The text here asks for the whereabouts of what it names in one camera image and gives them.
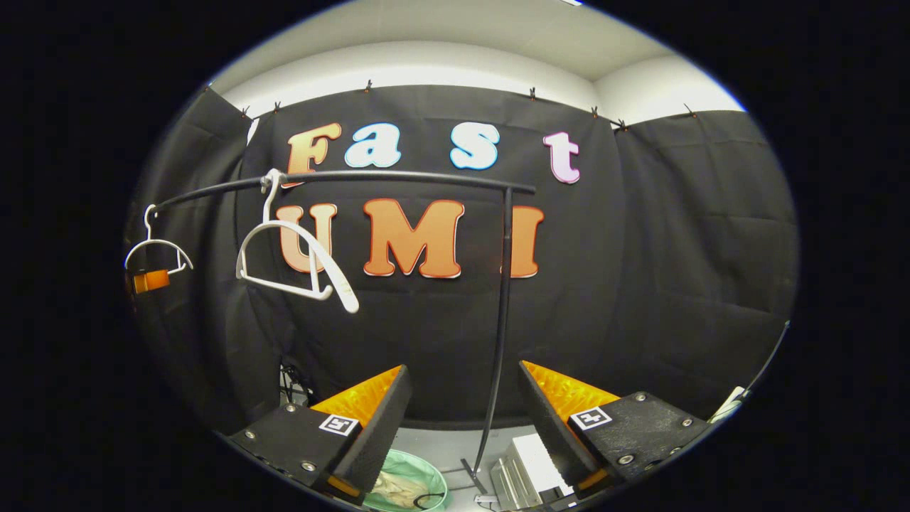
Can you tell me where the black clothes rack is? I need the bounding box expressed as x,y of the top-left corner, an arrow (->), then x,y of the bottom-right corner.
151,169 -> 537,509

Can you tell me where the row of black cloth clips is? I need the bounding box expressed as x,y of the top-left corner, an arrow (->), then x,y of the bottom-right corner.
203,80 -> 697,132

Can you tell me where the green laundry hamper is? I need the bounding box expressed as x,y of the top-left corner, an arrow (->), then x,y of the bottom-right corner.
363,448 -> 450,512

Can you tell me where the white flat object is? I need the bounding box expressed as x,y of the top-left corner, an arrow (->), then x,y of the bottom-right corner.
710,386 -> 749,422

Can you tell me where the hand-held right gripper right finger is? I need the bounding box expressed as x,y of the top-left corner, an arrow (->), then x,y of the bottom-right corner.
518,360 -> 712,498

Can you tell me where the black cable bundle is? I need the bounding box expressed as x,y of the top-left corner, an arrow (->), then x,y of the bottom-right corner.
279,361 -> 317,407

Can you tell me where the white box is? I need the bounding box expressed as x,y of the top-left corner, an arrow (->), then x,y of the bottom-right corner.
489,434 -> 575,511

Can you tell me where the white plastic hanger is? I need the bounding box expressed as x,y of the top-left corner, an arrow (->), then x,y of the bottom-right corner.
124,205 -> 194,274
236,169 -> 360,314

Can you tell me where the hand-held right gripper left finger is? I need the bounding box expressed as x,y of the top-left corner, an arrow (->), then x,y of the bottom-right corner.
226,364 -> 414,502

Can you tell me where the cream collared shirt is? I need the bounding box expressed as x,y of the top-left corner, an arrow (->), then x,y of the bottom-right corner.
373,469 -> 427,509

